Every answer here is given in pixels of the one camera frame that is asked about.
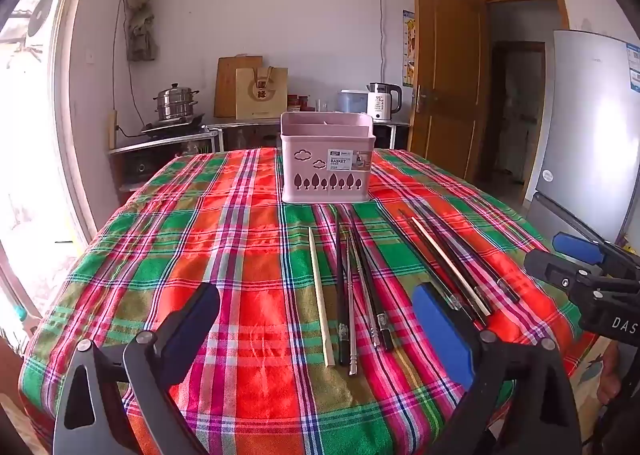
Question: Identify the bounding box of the black power cable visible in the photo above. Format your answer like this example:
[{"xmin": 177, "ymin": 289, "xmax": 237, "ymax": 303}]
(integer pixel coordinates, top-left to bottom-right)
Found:
[{"xmin": 112, "ymin": 0, "xmax": 147, "ymax": 138}]

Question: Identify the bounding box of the silver metal chopstick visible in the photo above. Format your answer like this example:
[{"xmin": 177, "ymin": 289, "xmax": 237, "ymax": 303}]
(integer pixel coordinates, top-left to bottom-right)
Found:
[
  {"xmin": 347, "ymin": 234, "xmax": 381, "ymax": 348},
  {"xmin": 344, "ymin": 232, "xmax": 358, "ymax": 377}
]

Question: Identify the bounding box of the black induction cooker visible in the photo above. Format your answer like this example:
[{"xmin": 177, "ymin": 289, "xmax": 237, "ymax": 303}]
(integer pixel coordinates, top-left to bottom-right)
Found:
[{"xmin": 140, "ymin": 113, "xmax": 207, "ymax": 134}]

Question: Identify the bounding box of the plaid tablecloth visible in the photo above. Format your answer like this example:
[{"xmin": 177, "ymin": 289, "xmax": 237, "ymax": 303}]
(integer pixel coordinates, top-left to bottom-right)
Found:
[{"xmin": 17, "ymin": 147, "xmax": 601, "ymax": 455}]

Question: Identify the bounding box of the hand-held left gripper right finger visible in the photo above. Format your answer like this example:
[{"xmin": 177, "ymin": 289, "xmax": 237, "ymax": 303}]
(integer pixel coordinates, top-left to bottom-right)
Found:
[{"xmin": 411, "ymin": 282, "xmax": 583, "ymax": 455}]

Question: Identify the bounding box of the wooden door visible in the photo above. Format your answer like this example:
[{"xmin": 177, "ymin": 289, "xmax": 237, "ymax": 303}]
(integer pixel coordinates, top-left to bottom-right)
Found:
[{"xmin": 406, "ymin": 0, "xmax": 489, "ymax": 182}]

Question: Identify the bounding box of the steel steamer pot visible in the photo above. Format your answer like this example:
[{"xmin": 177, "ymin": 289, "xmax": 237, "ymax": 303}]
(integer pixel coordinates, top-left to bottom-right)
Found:
[{"xmin": 152, "ymin": 83, "xmax": 201, "ymax": 122}]

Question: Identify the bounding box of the clear plastic container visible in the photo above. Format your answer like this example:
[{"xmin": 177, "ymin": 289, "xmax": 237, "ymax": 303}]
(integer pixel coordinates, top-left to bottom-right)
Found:
[{"xmin": 340, "ymin": 90, "xmax": 371, "ymax": 114}]

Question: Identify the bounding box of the white electric kettle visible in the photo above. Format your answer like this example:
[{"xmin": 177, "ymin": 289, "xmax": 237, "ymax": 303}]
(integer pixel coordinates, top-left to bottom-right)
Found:
[{"xmin": 366, "ymin": 83, "xmax": 404, "ymax": 122}]

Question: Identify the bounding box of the brown paper bag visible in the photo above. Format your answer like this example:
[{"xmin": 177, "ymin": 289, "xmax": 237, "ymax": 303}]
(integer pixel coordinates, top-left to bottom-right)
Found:
[{"xmin": 235, "ymin": 67, "xmax": 289, "ymax": 120}]

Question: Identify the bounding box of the metal side counter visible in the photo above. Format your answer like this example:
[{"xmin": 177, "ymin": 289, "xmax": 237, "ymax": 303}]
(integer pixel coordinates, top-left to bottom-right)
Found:
[{"xmin": 107, "ymin": 116, "xmax": 412, "ymax": 192}]

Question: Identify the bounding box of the wall poster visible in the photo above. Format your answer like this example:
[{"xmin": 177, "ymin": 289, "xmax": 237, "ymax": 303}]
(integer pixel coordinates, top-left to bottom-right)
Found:
[{"xmin": 401, "ymin": 10, "xmax": 417, "ymax": 88}]

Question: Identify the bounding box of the person's right hand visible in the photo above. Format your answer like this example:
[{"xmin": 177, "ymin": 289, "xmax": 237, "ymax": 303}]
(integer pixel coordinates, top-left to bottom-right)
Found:
[{"xmin": 597, "ymin": 341, "xmax": 632, "ymax": 404}]

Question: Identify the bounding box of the thin wall cable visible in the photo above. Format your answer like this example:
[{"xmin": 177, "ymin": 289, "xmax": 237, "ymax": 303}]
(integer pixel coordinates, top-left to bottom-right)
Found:
[{"xmin": 377, "ymin": 0, "xmax": 387, "ymax": 86}]

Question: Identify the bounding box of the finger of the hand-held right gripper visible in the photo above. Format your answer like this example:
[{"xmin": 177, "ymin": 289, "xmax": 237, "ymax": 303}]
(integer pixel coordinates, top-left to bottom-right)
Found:
[
  {"xmin": 524, "ymin": 250, "xmax": 640, "ymax": 298},
  {"xmin": 552, "ymin": 232, "xmax": 640, "ymax": 281}
]

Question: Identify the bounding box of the silver refrigerator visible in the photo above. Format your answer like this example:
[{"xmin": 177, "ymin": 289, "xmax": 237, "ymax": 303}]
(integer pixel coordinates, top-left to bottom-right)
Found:
[{"xmin": 522, "ymin": 30, "xmax": 640, "ymax": 256}]

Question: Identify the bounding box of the outdoor air conditioner unit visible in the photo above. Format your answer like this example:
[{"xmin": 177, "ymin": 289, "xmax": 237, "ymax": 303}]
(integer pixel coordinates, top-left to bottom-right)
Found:
[{"xmin": 24, "ymin": 0, "xmax": 67, "ymax": 52}]

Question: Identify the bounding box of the wooden cutting board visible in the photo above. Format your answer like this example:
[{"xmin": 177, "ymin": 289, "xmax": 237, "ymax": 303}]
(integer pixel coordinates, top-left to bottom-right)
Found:
[{"xmin": 214, "ymin": 56, "xmax": 264, "ymax": 118}]

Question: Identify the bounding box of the pink plastic chopstick basket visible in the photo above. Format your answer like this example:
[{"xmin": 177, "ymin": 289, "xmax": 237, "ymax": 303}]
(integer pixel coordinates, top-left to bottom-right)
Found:
[{"xmin": 280, "ymin": 111, "xmax": 376, "ymax": 204}]

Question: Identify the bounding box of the light wooden chopstick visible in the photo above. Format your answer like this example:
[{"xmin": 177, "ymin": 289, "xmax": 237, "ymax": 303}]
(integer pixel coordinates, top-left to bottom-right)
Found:
[{"xmin": 308, "ymin": 227, "xmax": 335, "ymax": 368}]

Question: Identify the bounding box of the cream chopstick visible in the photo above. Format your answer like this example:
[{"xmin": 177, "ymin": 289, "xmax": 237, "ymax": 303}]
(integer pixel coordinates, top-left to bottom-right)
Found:
[{"xmin": 410, "ymin": 216, "xmax": 494, "ymax": 317}]

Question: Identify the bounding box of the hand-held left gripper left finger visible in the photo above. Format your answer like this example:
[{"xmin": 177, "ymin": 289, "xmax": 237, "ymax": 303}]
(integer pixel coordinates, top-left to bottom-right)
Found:
[{"xmin": 52, "ymin": 281, "xmax": 221, "ymax": 455}]

